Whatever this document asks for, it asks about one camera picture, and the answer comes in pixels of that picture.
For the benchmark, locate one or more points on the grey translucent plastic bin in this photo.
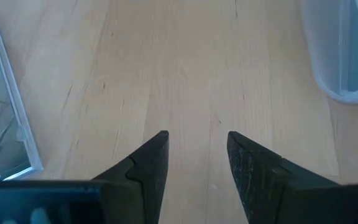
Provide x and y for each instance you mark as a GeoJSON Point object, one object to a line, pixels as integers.
{"type": "Point", "coordinates": [322, 46]}

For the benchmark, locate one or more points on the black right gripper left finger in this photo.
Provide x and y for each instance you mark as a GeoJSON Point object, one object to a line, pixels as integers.
{"type": "Point", "coordinates": [148, 180]}

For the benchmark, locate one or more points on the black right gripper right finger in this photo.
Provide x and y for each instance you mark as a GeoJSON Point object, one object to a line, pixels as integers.
{"type": "Point", "coordinates": [266, 186]}

